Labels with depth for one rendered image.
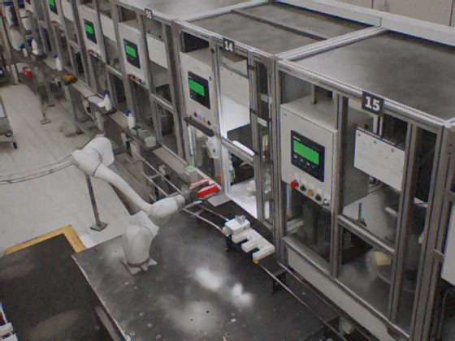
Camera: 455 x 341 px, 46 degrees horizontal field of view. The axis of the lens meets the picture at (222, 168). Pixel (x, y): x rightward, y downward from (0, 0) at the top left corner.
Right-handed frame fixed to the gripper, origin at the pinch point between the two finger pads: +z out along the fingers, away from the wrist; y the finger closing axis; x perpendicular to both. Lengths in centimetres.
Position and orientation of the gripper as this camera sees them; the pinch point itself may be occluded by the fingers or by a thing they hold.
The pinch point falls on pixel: (210, 189)
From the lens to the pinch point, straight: 344.8
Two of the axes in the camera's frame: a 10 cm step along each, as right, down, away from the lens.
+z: 8.4, -3.2, 4.4
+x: -5.4, -3.9, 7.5
